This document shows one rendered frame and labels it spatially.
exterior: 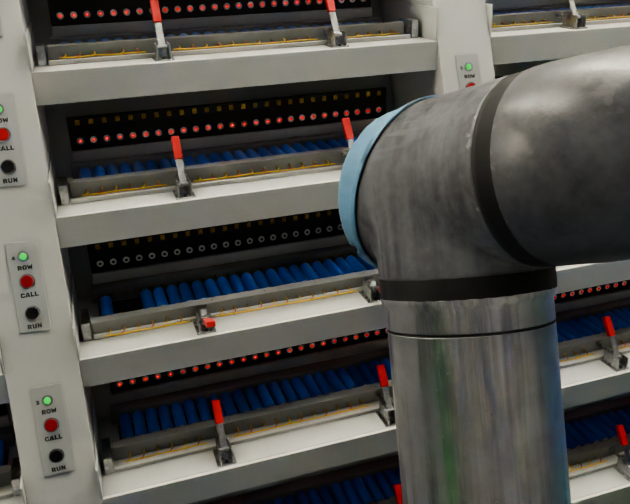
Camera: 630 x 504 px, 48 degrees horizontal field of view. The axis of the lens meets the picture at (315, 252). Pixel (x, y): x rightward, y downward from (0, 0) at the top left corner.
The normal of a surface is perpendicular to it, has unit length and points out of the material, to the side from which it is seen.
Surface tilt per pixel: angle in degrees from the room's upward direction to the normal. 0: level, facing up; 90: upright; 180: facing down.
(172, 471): 21
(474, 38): 90
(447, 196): 102
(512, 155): 83
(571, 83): 50
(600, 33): 111
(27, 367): 90
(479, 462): 87
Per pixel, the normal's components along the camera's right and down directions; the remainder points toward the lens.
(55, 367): 0.29, 0.01
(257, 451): -0.03, -0.92
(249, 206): 0.32, 0.37
